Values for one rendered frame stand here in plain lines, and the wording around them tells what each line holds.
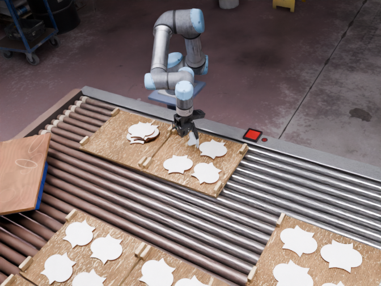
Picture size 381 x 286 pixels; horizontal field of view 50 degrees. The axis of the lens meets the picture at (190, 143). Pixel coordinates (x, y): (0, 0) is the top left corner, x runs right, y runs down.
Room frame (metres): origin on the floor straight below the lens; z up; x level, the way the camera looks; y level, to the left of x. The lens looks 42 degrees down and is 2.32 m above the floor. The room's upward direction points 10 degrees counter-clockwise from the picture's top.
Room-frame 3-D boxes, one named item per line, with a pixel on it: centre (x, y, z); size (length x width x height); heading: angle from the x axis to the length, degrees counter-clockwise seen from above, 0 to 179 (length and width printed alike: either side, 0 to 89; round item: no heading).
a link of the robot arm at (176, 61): (2.14, 0.01, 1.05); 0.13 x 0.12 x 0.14; 80
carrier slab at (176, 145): (1.43, -0.01, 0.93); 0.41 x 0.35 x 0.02; 53
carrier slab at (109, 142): (1.69, 0.32, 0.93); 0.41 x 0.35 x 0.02; 52
